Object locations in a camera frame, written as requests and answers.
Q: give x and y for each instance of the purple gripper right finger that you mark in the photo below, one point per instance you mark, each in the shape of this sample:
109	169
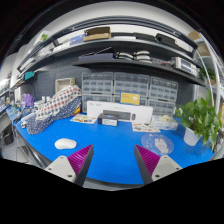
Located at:
152	166

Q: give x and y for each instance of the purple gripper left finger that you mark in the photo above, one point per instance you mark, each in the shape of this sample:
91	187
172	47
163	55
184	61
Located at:
73	168

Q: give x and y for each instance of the white computer mouse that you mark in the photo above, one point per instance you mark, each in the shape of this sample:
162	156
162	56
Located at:
65	143

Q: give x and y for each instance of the illustrated sheet right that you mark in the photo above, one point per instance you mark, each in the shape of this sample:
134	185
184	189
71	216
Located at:
143	127

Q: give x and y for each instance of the illustrated sheet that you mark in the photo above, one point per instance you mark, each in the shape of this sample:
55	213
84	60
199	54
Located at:
143	127
79	118

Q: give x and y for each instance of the clear plastic container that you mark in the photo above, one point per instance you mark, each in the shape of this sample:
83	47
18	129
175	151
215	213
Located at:
164	122

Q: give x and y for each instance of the illustrated sheet left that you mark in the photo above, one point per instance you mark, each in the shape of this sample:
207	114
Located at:
79	118

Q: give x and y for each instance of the white keyboard box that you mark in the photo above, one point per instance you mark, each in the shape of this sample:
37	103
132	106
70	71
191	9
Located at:
125	113

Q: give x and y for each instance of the small black white box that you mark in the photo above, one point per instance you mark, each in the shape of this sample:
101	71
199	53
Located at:
109	120

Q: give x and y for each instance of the patterned fabric bundle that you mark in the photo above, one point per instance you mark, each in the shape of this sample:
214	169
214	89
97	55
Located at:
62	105

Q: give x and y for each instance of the green potted plant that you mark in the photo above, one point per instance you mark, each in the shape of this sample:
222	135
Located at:
200	120

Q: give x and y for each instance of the grey drawer organizer cabinets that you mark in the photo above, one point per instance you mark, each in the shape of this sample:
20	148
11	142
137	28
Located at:
160	94

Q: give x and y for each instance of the yellow card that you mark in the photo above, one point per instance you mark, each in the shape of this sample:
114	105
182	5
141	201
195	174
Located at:
130	98

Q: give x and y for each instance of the purple bag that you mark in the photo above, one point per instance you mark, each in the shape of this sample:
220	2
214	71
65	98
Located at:
27	100

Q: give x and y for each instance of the beige plastic basket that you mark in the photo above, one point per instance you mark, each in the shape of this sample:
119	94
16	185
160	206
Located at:
61	83

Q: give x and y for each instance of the dark metal shelf unit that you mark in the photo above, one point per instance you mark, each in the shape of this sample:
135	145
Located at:
129	35

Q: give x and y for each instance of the cardboard box on shelf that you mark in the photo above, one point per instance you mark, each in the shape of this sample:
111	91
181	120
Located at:
97	33

